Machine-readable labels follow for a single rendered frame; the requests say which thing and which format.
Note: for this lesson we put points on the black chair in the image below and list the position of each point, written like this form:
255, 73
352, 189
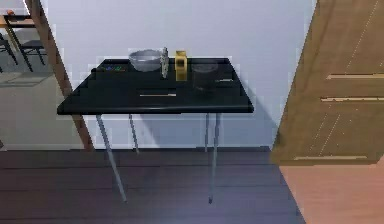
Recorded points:
28, 46

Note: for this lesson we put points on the black pen with pale stripe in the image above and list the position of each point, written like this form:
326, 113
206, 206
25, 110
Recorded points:
157, 95

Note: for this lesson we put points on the grey patterned slim bottle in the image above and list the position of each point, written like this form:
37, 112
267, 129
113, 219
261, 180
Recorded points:
164, 62

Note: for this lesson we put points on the black table with grey legs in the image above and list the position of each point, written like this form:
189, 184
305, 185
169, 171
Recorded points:
133, 100

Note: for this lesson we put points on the grey bowl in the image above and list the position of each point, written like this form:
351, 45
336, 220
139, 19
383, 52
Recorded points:
145, 60

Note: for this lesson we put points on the black remote control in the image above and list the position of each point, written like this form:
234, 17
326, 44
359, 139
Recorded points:
111, 69

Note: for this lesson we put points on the brown wooden door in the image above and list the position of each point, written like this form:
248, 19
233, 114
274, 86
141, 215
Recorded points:
336, 86

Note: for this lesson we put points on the wooden table with black legs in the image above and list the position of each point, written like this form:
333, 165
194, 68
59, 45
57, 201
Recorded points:
6, 25

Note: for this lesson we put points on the brown wooden door frame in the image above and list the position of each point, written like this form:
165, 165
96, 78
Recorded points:
56, 66

